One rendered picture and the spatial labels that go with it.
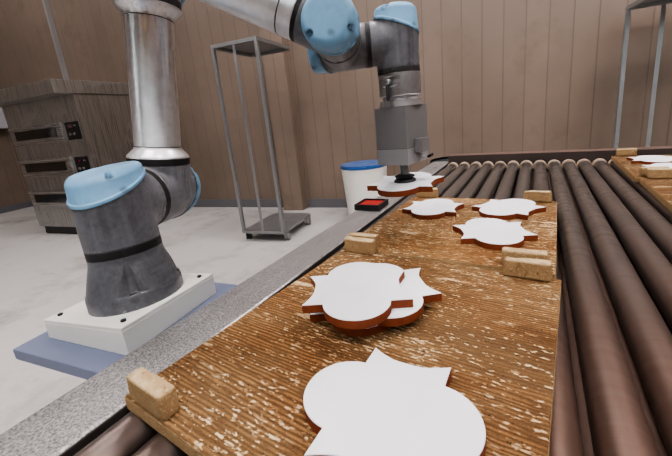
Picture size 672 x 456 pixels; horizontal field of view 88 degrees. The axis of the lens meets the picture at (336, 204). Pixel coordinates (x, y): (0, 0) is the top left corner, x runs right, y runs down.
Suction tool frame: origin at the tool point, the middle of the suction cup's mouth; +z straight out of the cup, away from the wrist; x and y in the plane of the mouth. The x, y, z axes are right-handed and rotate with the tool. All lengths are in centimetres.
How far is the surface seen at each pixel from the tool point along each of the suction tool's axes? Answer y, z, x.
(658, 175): 64, 9, -40
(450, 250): -4.3, 10.1, -10.4
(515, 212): 18.1, 9.0, -15.7
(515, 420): -34.7, 10.1, -27.4
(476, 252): -3.4, 10.1, -14.5
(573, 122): 368, 15, 9
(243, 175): 246, 54, 401
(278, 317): -34.4, 10.0, 0.6
